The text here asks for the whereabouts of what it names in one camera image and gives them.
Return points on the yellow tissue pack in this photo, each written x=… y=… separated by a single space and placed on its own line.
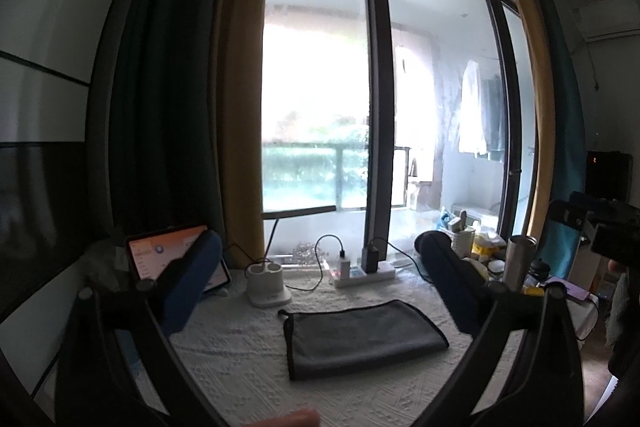
x=487 y=246

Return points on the dark window frame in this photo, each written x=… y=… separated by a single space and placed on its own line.
x=377 y=97

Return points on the white charger plug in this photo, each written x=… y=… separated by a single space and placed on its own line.
x=346 y=268

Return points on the tablet with orange screen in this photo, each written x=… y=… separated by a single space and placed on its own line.
x=150 y=252

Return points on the dark green curtain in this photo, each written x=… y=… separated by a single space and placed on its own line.
x=165 y=72

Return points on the person's left hand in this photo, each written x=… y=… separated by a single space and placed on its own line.
x=287 y=419

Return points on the teal curtain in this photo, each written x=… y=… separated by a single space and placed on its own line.
x=562 y=132

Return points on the black bottle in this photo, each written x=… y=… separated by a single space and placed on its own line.
x=535 y=274

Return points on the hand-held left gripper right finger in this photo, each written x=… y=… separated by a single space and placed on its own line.
x=462 y=302

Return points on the black wall screen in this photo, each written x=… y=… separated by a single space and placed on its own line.
x=37 y=227

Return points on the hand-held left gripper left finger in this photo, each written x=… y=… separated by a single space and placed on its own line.
x=192 y=279

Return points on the hanging white shirt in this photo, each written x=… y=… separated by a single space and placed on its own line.
x=472 y=107

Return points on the yellow curtain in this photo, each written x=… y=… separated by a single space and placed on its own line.
x=240 y=82
x=530 y=82

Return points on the person's right hand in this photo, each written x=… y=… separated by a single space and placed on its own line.
x=619 y=266

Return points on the black charger block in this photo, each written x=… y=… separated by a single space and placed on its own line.
x=372 y=258

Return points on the white pen holder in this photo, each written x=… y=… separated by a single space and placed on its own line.
x=464 y=243

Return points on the steel tumbler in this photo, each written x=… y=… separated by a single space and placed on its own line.
x=520 y=262

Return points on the white textured tablecloth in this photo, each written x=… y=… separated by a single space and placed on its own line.
x=310 y=387

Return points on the purple flat case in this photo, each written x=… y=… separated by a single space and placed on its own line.
x=565 y=288

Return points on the black appliance with red light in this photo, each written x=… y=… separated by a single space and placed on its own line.
x=607 y=174

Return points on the white power strip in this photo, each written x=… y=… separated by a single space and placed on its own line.
x=367 y=278

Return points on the white air conditioner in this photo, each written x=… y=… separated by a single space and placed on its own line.
x=607 y=14

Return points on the grey towel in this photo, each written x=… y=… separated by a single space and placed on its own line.
x=362 y=339

